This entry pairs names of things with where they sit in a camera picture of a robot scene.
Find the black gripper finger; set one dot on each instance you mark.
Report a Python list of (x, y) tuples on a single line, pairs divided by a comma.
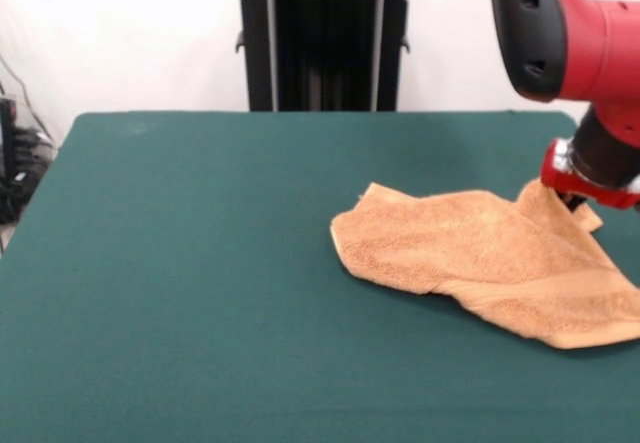
[(572, 202)]

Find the orange terry towel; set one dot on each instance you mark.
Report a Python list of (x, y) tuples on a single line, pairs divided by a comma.
[(475, 248)]

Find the black electronics box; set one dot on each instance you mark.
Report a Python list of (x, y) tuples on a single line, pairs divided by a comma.
[(7, 163)]

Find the dark green table cloth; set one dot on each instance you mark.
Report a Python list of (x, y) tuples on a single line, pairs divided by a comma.
[(200, 313)]

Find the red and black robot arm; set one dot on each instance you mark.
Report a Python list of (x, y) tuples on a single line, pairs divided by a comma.
[(575, 38)]

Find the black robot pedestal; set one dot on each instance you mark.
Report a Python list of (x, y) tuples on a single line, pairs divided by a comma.
[(325, 53)]

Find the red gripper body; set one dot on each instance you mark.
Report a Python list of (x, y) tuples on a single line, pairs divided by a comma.
[(560, 178)]

